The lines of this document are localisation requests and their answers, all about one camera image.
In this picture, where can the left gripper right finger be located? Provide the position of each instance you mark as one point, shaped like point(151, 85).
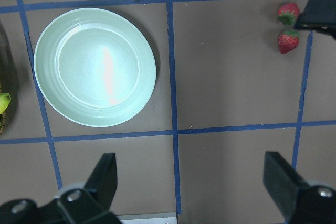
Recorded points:
point(283, 184)

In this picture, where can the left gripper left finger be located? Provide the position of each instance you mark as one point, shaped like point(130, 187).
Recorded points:
point(101, 184)

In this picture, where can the strawberry bottom right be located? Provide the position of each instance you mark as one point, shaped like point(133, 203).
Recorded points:
point(288, 40)

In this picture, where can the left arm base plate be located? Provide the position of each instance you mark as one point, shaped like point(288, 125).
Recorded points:
point(157, 218)

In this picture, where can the wicker basket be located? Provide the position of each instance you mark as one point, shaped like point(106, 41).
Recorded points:
point(8, 80)

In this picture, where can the strawberry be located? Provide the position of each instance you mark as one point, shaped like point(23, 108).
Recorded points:
point(288, 13)
point(288, 40)

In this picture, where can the strawberry left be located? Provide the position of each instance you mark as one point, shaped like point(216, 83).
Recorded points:
point(288, 13)

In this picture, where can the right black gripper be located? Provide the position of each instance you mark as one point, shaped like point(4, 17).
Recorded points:
point(319, 16)

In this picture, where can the light green plate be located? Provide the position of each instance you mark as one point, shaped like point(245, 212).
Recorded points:
point(94, 67)

